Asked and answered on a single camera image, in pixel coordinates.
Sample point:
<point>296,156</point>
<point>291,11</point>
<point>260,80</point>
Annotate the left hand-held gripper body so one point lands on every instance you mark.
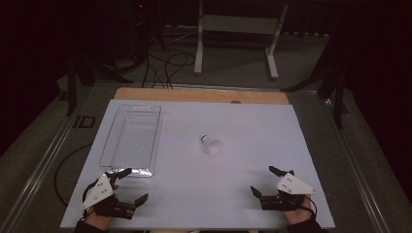
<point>98,192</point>

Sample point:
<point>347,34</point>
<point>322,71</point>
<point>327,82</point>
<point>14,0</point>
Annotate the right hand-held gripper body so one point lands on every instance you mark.
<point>293,186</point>

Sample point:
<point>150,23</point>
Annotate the clear plastic tray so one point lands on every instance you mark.
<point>129,142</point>

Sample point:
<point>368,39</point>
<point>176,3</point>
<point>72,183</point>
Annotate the white shuttlecock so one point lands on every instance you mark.
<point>212,146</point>

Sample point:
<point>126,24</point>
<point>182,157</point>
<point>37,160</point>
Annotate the person's left hand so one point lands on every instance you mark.
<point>101,222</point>

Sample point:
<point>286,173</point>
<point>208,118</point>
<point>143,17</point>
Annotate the person's right hand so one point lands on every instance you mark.
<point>296,216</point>

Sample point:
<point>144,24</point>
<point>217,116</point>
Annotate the white table mat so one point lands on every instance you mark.
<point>210,187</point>

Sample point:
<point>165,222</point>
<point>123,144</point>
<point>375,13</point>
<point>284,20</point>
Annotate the black tripod stand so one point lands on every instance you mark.
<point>338,103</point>

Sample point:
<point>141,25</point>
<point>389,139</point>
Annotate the wooden table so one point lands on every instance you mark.
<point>194,95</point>

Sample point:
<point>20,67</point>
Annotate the white metal stand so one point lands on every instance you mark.
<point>239,24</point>

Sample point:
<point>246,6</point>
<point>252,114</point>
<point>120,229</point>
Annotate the metal floor rail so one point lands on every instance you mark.
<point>42,168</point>
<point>356,174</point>

